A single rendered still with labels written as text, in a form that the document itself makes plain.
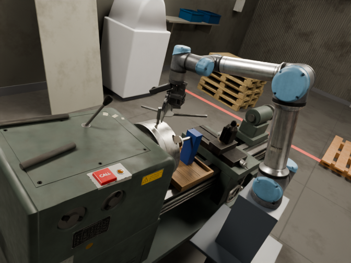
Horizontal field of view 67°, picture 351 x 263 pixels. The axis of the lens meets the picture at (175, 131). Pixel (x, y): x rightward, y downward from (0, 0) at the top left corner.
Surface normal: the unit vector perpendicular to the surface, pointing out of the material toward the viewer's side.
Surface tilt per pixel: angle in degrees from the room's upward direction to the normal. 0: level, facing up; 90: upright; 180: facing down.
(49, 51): 74
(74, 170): 0
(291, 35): 90
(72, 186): 0
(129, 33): 90
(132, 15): 79
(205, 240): 0
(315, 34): 90
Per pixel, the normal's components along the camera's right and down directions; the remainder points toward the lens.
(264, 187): -0.58, 0.40
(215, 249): 0.25, -0.84
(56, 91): 0.81, 0.22
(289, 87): -0.57, 0.15
